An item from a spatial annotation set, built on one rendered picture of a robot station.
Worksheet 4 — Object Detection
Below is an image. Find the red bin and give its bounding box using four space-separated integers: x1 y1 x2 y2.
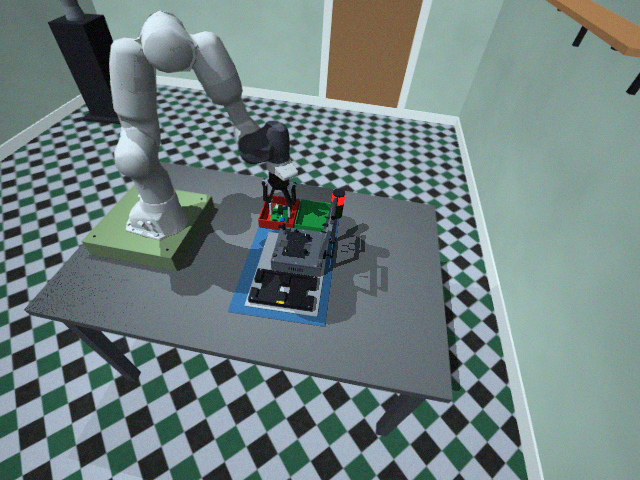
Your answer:
258 196 300 230

